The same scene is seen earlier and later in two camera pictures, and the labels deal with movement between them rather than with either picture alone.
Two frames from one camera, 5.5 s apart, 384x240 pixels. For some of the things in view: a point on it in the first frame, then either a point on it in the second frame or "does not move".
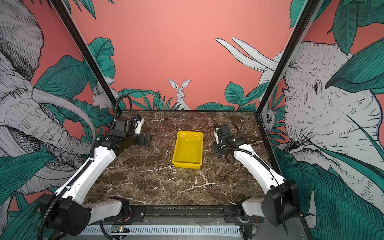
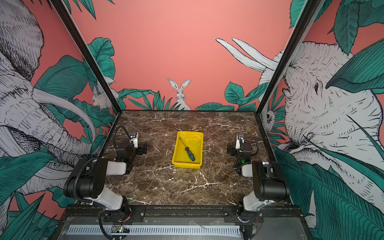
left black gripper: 141,141 → 139,151
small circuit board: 120,229 does not move
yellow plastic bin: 188,150 does not move
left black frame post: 87,54 does not move
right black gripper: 215,150 → 233,153
